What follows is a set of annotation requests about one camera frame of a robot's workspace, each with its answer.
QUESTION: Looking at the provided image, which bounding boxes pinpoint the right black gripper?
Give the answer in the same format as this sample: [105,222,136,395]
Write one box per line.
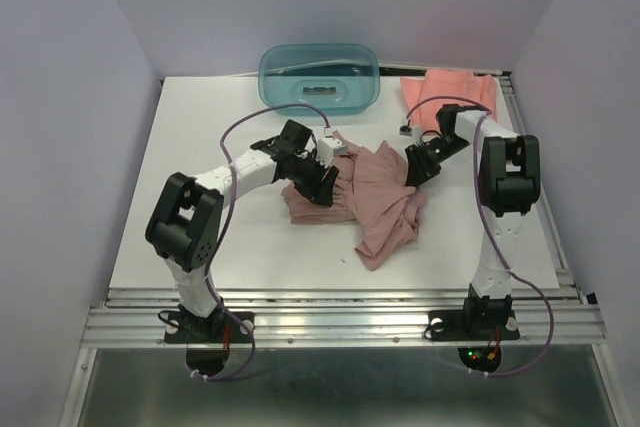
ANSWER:
[403,135,469,192]

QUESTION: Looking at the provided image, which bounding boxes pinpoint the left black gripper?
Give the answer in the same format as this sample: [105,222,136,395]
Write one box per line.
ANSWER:
[288,150,338,207]

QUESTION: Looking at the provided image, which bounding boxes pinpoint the dusty pink ruffled skirt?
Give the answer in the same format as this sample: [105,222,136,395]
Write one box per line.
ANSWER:
[281,141,427,271]

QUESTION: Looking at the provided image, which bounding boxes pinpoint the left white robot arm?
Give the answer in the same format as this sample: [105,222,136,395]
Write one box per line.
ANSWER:
[145,120,347,341]

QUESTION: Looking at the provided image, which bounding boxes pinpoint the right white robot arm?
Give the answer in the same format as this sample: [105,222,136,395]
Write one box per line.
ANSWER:
[400,103,541,337]

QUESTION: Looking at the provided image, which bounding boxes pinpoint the folded coral pink skirt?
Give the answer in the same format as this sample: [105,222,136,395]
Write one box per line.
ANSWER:
[400,69,497,131]

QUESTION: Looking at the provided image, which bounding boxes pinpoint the teal plastic basin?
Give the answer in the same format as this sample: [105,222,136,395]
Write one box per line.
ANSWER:
[258,43,380,115]

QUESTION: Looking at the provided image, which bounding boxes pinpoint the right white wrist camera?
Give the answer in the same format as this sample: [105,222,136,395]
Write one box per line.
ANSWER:
[399,124,418,139]

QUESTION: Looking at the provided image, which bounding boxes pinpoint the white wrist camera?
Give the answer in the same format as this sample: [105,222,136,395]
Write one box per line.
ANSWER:
[315,127,348,167]
[399,124,418,139]

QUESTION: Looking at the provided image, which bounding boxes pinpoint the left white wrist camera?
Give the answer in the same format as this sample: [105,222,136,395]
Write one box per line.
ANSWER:
[315,127,348,167]

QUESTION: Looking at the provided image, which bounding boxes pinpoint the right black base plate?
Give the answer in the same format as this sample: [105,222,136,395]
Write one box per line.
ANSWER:
[423,309,520,343]

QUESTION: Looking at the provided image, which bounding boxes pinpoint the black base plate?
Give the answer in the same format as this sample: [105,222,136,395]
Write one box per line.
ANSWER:
[423,309,520,343]
[157,310,250,346]

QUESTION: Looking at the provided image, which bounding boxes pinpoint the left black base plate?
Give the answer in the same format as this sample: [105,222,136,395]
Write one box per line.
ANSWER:
[157,310,250,346]

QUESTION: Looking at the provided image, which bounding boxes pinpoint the aluminium rail frame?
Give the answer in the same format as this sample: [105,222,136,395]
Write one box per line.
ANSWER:
[61,76,634,426]

